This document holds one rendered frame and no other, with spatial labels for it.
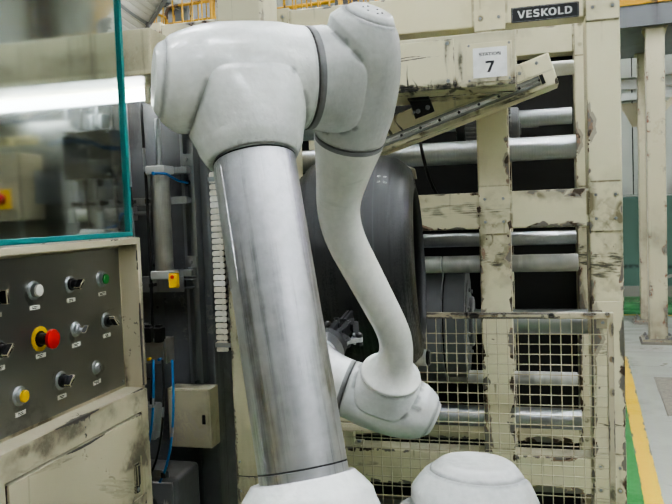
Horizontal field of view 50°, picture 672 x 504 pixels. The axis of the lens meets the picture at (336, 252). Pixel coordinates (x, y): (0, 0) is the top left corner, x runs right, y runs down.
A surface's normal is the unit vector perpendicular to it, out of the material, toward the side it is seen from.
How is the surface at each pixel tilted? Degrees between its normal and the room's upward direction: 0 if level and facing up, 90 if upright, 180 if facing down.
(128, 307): 90
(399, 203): 62
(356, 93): 121
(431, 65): 90
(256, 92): 78
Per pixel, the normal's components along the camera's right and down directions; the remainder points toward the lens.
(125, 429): 0.97, -0.02
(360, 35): 0.10, 0.13
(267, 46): 0.32, -0.32
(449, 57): -0.25, 0.06
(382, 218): 0.07, -0.37
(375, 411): -0.31, 0.38
